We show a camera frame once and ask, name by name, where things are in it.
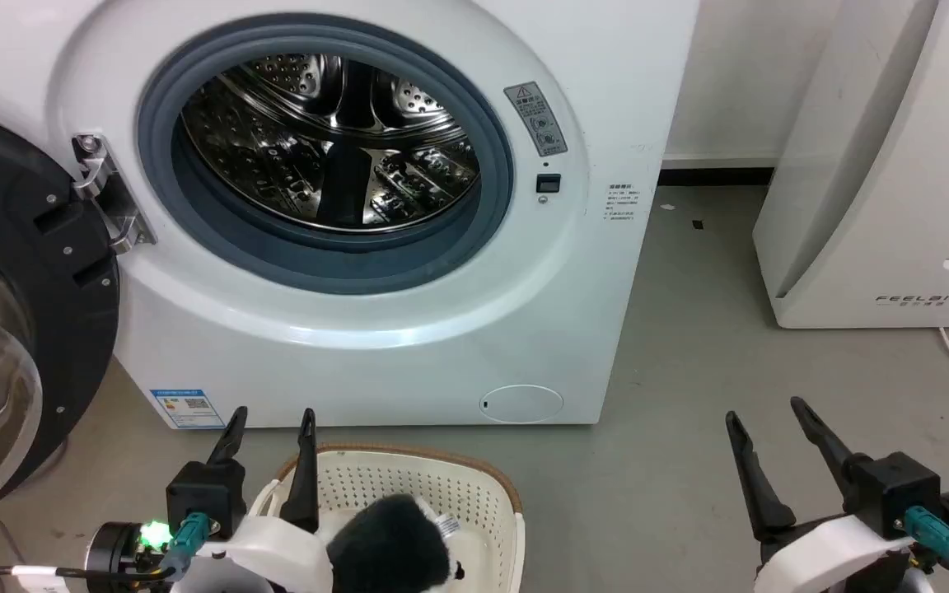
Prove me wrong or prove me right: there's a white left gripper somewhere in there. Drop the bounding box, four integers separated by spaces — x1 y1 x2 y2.
193 405 336 593

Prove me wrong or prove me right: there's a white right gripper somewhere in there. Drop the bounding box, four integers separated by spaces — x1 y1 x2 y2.
725 396 914 593

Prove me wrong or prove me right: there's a black and white plush toy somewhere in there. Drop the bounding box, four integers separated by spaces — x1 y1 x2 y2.
325 493 465 593

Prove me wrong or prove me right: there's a black round washer door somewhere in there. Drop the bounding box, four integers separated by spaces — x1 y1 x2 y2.
0 103 122 533

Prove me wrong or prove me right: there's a stainless steel washing machine drum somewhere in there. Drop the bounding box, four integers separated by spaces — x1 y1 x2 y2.
181 53 481 233

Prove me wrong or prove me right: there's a blue energy label sticker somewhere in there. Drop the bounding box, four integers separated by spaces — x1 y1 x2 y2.
149 388 227 430

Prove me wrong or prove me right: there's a white perforated laundry basket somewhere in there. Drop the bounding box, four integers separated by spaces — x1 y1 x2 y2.
245 444 526 593

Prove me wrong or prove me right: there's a white front-load washing machine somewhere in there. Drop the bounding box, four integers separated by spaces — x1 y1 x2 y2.
0 0 702 431

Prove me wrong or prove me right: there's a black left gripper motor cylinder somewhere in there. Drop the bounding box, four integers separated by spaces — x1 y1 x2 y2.
84 521 147 579

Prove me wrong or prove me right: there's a grey rubber door gasket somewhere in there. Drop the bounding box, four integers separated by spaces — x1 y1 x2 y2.
136 23 516 296

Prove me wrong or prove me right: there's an oval white filter cover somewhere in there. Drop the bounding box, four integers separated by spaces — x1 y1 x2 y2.
479 384 565 424

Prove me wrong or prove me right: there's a black baseboard strip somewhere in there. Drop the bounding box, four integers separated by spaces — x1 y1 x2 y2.
657 167 775 187

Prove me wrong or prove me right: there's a white floor-standing appliance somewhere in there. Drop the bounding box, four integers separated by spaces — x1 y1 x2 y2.
752 0 949 330

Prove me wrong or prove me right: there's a small printed text label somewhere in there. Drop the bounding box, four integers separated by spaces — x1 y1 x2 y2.
603 182 641 224

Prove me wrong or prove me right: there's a metal door hinge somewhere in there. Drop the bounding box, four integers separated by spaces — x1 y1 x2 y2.
71 132 158 254

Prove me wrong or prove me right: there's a grey warning sticker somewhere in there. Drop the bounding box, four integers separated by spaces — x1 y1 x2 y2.
503 81 569 158

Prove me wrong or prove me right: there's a teal left camera connector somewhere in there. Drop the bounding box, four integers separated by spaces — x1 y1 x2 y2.
166 511 213 571

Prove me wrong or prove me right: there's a teal camera connector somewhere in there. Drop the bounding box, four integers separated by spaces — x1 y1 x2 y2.
902 506 949 574
166 511 213 571

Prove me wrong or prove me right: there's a teal right camera connector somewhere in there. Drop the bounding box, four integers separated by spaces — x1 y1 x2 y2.
902 506 949 574

